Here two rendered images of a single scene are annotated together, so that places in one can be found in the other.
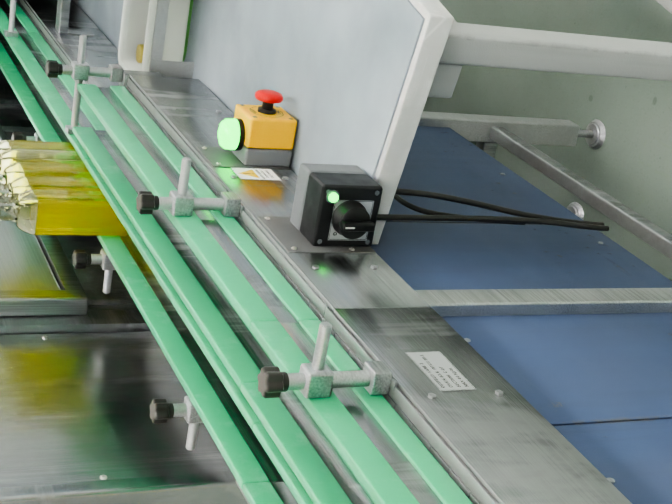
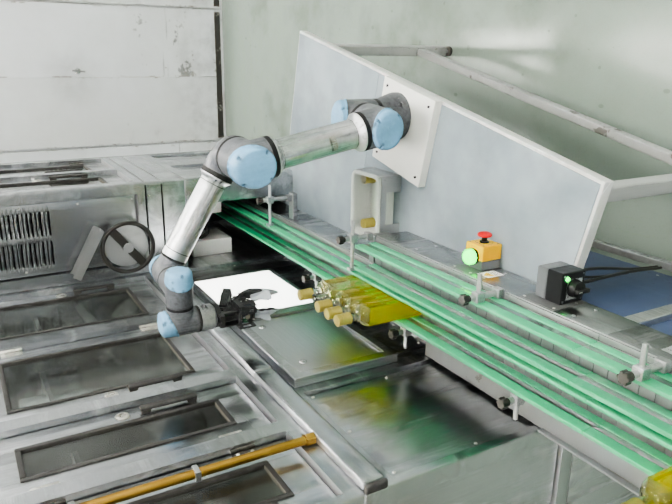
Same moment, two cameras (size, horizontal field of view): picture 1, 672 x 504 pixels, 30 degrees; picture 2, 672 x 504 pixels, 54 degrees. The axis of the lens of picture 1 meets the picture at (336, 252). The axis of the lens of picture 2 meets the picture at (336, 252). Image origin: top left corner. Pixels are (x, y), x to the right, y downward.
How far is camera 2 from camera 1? 66 cm
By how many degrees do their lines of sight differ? 5
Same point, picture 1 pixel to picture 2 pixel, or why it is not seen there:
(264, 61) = (463, 217)
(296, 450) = (628, 408)
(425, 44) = (601, 196)
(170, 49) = (388, 218)
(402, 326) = (643, 336)
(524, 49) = (631, 189)
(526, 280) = (652, 301)
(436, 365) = not seen: outside the picture
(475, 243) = (610, 287)
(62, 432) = (437, 424)
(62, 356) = (402, 385)
